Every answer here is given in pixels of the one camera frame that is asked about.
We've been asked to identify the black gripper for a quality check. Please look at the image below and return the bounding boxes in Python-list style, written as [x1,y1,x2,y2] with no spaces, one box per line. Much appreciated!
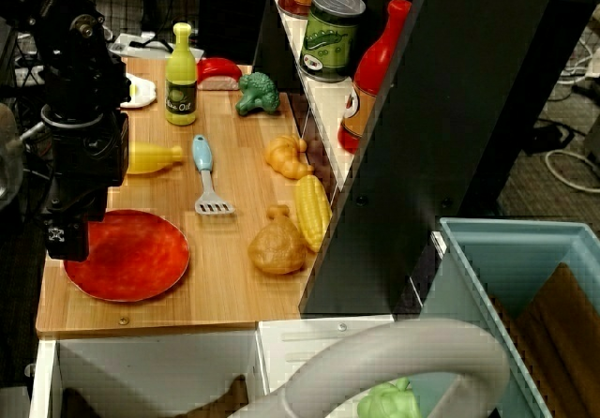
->
[40,104,130,263]

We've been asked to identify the yellow toy banana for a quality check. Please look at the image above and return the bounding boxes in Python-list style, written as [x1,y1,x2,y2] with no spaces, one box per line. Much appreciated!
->
[126,141,186,175]

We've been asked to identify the red round plate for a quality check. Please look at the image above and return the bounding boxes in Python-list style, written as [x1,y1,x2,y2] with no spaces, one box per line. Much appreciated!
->
[63,208,191,304]

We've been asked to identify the silver metal clamp rod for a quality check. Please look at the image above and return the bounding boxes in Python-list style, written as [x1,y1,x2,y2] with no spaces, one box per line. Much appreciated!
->
[18,120,49,143]

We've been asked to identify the white toy sink cabinet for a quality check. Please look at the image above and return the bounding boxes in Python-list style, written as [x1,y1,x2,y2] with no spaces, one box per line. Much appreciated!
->
[28,314,423,418]

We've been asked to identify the toy fried egg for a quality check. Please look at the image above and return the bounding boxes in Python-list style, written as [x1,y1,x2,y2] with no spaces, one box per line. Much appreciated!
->
[119,72,158,110]

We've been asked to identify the white power strip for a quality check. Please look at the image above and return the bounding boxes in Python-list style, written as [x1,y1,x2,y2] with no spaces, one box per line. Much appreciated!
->
[12,64,48,87]

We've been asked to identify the green olive oil bottle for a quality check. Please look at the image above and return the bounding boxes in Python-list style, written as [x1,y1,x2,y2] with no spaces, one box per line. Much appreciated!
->
[164,22,199,127]

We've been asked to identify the white flat adapter box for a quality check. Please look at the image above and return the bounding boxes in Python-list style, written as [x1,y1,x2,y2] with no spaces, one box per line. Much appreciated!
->
[108,32,206,62]

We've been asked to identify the brown toy chicken drumstick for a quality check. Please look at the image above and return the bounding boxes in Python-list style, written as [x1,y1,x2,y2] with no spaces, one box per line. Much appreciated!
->
[247,203,308,276]

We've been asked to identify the red tuna sushi toy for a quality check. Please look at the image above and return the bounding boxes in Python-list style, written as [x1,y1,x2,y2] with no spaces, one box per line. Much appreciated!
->
[195,56,244,92]

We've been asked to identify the toy croissant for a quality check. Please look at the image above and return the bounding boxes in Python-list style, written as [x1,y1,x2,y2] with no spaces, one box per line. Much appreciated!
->
[264,134,316,181]

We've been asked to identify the green toy broccoli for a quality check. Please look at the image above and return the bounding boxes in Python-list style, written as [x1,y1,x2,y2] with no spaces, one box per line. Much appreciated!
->
[234,71,282,118]

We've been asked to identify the yellow toy corn cob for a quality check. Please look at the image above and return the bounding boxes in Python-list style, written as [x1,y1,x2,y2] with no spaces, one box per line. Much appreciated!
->
[293,173,334,254]

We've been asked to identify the white slanted shelf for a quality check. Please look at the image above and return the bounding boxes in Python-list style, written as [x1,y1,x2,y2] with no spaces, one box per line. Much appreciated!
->
[270,0,362,206]

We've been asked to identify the green pea can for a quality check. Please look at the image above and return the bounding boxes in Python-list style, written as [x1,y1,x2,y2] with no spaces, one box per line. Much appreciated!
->
[299,0,367,84]

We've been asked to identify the red ketchup bottle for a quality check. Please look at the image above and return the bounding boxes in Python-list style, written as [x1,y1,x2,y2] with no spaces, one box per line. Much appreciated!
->
[337,0,413,156]

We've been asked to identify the grey curved faucet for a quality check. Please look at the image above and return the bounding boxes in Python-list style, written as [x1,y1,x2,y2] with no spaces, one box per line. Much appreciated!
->
[229,318,511,418]

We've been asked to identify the green toy bell pepper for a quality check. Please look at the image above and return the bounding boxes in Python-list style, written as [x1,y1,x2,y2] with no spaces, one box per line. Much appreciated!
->
[356,377,422,418]

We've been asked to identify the black upright panel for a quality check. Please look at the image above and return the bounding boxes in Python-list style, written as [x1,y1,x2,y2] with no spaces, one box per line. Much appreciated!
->
[299,0,600,319]

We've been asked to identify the light blue plastic bin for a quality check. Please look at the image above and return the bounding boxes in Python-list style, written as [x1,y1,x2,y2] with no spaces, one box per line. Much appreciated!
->
[412,216,600,418]

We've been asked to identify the blue handled grey spatula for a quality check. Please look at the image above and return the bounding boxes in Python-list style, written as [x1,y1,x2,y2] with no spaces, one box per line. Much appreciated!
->
[191,134,236,216]

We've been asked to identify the white looped cable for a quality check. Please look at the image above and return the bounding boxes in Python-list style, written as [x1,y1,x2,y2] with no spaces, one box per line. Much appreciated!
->
[545,148,600,195]

